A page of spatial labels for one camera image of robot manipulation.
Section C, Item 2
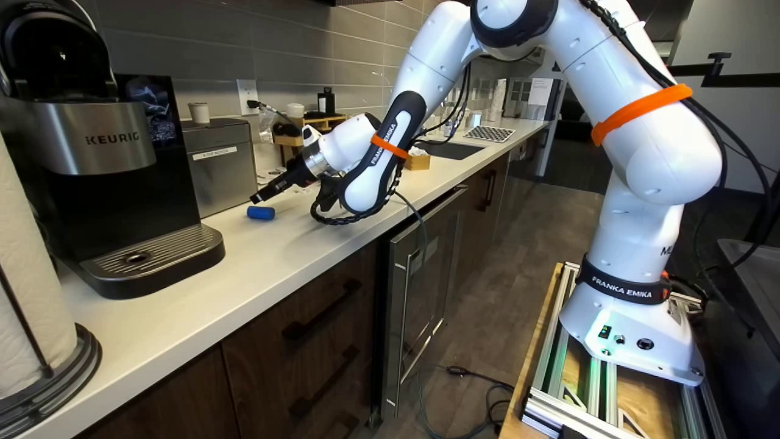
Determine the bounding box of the grey dish drying mat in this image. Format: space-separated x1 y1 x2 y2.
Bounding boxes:
466 123 518 144

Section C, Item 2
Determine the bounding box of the wooden counter organizer rack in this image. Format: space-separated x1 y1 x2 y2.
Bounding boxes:
273 116 352 169

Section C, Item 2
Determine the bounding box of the dark wood door cabinet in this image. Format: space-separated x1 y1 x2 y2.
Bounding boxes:
466 131 555 270

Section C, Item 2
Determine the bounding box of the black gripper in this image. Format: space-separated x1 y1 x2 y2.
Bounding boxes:
249 147 326 205

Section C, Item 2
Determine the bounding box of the black silver Keurig coffeemaker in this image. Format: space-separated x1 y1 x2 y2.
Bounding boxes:
0 0 226 300

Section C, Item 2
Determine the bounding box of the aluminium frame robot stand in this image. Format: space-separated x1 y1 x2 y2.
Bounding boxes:
497 259 728 439

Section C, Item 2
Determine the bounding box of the orange cable strap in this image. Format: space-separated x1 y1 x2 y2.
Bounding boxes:
589 80 694 148
371 131 413 163

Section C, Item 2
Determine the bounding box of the black drawer handle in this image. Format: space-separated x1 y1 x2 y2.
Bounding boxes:
288 347 364 423
280 278 366 352

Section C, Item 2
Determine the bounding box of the dark undermount sink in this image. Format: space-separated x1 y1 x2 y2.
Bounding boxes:
416 138 488 162

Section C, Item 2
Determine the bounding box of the black floor cable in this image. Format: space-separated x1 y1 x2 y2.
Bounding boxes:
443 363 518 437

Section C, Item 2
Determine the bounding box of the black desk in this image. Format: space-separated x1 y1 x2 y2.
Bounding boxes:
672 190 780 439

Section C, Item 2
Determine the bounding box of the black canister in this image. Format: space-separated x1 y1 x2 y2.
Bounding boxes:
314 86 336 118

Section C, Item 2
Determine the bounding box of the blue cylindrical block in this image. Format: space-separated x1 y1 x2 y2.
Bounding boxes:
247 203 277 224

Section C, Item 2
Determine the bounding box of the stainless steel counter box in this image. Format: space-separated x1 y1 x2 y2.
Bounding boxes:
178 118 262 220

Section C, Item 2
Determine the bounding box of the black horizontal bar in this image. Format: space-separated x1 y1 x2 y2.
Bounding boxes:
672 50 780 90

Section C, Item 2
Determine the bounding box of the black power cable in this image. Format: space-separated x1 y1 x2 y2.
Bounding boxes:
243 97 430 246

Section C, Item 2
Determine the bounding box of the dark wood drawer cabinet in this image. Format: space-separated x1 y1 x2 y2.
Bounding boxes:
75 241 386 439

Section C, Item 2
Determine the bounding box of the white paper towel roll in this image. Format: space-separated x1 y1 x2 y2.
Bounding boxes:
0 131 80 401

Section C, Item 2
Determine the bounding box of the stainless steel dishwasher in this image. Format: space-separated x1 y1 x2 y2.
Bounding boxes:
380 186 470 418

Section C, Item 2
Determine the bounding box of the white wall outlet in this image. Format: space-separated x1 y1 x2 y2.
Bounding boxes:
235 78 262 118

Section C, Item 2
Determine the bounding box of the wooden packet box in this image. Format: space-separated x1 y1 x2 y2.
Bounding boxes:
404 147 433 174

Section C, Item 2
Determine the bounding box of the grey paper towel holder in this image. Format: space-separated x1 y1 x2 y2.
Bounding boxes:
0 323 106 439

